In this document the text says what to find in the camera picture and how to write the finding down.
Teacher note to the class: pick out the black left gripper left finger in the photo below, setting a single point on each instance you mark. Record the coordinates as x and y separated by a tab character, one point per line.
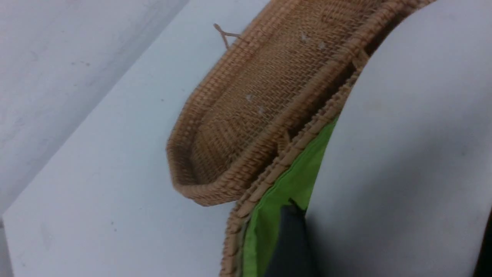
292	255

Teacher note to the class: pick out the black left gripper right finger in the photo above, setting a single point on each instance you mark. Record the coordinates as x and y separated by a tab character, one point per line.
484	262

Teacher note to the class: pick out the white radish with leaves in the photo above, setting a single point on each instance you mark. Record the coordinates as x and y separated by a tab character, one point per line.
404	189

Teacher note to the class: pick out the woven wicker basket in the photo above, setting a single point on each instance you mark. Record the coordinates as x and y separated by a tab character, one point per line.
276	173

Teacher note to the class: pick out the woven wicker basket lid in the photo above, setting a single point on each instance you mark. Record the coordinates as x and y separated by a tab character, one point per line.
295	57

